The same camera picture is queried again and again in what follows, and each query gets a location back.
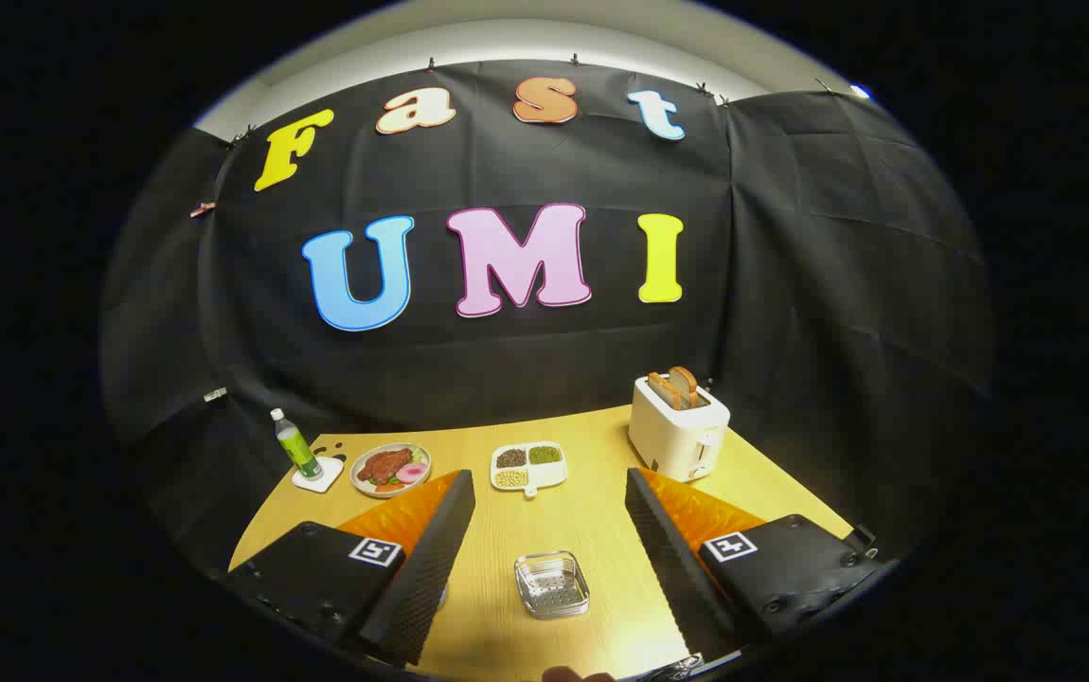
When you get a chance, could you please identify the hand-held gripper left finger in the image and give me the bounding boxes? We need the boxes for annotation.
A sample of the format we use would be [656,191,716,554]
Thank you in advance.
[225,469,476,667]

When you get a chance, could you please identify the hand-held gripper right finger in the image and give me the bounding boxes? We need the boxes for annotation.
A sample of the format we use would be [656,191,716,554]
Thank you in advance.
[625,466,886,664]

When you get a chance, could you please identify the beige oval food plate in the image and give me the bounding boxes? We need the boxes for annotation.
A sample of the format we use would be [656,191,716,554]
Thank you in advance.
[350,442,432,499]

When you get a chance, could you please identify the brown grilled steak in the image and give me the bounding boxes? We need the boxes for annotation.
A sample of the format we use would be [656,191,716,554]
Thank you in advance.
[358,449,413,484]

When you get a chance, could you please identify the white toaster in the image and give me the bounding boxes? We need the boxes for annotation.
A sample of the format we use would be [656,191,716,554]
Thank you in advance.
[628,375,731,483]

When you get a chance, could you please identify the perforated steel tray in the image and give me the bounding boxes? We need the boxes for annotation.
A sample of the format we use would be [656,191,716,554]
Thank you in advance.
[514,550,591,620]

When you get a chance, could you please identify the white square coaster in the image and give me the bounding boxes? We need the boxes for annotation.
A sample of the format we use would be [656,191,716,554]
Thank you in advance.
[292,457,345,494]

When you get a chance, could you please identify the white divided bean dish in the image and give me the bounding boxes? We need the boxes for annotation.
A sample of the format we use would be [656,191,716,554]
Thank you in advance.
[491,441,568,499]

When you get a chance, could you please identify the green label plastic bottle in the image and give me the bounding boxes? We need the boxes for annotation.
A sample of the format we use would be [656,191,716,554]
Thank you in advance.
[270,408,324,480]

